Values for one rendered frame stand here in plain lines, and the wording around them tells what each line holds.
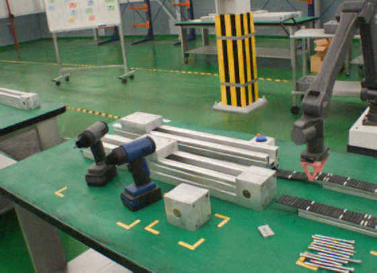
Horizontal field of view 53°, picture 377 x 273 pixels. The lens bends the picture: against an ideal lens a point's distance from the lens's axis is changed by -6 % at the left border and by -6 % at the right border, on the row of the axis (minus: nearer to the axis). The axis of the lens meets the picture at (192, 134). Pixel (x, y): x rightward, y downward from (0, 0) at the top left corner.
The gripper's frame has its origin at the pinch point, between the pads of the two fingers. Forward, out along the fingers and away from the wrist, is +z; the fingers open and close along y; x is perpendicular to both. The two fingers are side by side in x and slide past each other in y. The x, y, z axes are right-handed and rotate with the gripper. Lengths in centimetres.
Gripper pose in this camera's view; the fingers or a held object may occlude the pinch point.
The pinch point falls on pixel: (314, 174)
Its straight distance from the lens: 138.4
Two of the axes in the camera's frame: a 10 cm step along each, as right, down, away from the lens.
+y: -6.2, 3.4, -7.1
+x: 7.8, 1.5, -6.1
